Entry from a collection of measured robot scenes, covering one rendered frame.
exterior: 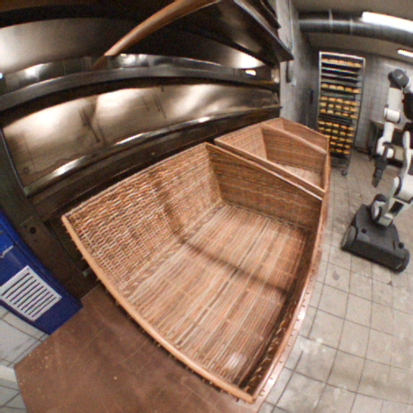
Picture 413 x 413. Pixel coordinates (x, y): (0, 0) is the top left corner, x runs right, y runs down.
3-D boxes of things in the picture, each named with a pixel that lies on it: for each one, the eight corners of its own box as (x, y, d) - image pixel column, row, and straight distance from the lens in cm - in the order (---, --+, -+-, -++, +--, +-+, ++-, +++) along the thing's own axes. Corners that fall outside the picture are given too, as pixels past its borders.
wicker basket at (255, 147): (215, 194, 83) (211, 138, 73) (256, 160, 129) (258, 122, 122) (316, 227, 73) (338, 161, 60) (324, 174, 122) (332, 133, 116)
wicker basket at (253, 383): (106, 283, 61) (56, 215, 45) (209, 198, 81) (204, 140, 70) (243, 399, 44) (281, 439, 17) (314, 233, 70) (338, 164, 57)
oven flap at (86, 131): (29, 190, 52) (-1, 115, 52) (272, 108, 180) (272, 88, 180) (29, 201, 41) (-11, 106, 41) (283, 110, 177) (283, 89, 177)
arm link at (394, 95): (380, 117, 157) (385, 87, 158) (397, 122, 160) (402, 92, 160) (383, 119, 146) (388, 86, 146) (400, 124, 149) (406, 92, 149)
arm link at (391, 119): (379, 136, 153) (383, 111, 157) (392, 140, 155) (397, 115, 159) (383, 134, 142) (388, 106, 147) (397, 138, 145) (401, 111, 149)
